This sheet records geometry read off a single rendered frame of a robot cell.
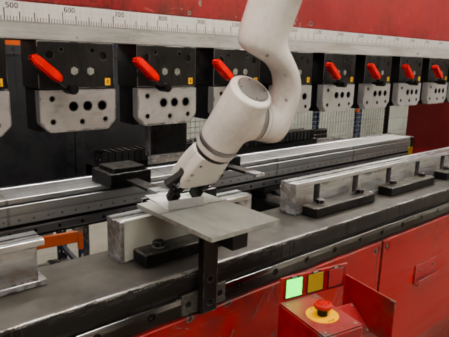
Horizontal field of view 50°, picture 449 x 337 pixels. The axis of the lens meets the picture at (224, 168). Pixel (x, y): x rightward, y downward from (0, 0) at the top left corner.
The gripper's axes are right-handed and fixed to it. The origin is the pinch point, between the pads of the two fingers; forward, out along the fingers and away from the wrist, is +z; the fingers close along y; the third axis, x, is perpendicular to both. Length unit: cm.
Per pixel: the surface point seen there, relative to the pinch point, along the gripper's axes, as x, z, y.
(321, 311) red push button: 34.5, 0.4, -17.3
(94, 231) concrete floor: -124, 240, -95
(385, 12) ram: -32, -31, -80
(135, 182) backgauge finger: -14.9, 15.2, -0.2
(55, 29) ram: -25.2, -22.7, 25.2
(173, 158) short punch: -10.5, 0.6, -2.8
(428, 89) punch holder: -16, -13, -112
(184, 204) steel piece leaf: 2.7, -0.5, 1.6
